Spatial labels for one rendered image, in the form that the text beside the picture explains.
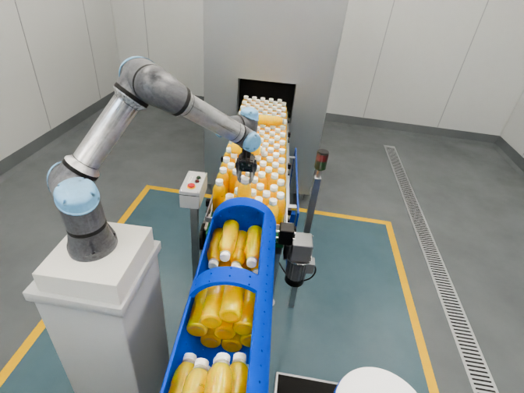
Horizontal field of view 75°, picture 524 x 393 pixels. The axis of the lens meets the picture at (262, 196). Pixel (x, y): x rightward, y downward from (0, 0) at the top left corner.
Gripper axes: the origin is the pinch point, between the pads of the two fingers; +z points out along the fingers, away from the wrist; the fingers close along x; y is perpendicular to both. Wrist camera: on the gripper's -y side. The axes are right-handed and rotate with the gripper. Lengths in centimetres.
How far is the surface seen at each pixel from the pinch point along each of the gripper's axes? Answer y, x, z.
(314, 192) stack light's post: -24.6, 37.9, 18.8
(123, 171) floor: -183, -147, 120
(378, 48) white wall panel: -390, 149, 1
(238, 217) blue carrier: 20.2, -0.5, 6.9
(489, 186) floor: -238, 286, 118
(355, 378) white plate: 81, 43, 16
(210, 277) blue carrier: 64, -4, -2
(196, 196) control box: 1.2, -23.0, 12.1
